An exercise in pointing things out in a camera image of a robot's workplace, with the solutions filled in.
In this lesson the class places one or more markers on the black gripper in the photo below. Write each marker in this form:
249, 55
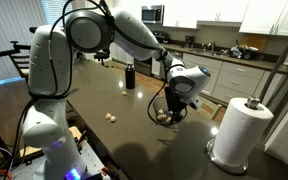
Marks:
174, 96

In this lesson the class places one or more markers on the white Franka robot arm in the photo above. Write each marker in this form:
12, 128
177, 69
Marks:
60, 66

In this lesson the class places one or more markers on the brown walnut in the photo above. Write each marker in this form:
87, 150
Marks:
160, 112
113, 119
108, 116
168, 119
162, 117
124, 93

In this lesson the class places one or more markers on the wooden chair back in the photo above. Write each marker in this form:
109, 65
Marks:
216, 111

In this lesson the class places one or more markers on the white lower cabinet door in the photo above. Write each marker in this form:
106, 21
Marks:
212, 83
270, 85

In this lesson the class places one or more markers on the white hanging towel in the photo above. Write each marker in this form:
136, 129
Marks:
155, 67

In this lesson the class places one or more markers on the deep white cabinet drawer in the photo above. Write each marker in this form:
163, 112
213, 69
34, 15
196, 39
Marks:
237, 82
225, 95

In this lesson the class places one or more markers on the steel kitchen stove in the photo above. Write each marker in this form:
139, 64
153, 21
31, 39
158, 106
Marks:
143, 66

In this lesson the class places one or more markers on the black bottle with steel rim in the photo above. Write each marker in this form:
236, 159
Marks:
130, 78

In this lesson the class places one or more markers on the shallow white cabinet drawer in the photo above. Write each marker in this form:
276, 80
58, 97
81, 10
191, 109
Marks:
202, 61
242, 70

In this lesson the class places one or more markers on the white paper towel roll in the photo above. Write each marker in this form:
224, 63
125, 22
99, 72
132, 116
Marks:
240, 133

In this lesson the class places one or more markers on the dark kitchen countertop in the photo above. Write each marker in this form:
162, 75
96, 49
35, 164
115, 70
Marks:
210, 56

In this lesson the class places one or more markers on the black coffee maker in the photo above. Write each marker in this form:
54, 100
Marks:
189, 41

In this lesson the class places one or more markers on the steel paper towel holder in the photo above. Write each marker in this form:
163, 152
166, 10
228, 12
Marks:
230, 169

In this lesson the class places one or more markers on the steel sink faucet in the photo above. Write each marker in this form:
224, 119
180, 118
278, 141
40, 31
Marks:
211, 46

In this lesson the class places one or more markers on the black counter appliance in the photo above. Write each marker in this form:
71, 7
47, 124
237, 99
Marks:
160, 36

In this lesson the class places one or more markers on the white lower cabinet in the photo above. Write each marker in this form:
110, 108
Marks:
120, 55

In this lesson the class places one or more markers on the black dish rack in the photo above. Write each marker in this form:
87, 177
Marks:
245, 52

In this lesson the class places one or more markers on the tan wooden box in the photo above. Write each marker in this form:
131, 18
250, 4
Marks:
74, 132

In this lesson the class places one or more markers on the stainless steel microwave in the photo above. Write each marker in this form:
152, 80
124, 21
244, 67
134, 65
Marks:
152, 14

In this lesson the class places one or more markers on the wooden cutting board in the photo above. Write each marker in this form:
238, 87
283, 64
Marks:
254, 41

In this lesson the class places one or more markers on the grey metal stand pole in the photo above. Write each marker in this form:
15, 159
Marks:
280, 56

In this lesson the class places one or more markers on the dark wooden chair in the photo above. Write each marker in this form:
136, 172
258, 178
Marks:
20, 65

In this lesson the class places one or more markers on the white window blinds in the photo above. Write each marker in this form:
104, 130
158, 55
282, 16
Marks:
50, 10

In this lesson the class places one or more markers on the perforated robot base plate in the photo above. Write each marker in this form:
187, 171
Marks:
92, 160

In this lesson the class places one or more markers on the white upper wall cabinet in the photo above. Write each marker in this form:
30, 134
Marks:
180, 13
222, 10

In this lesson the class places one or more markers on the black camera stand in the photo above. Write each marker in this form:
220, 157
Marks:
17, 46

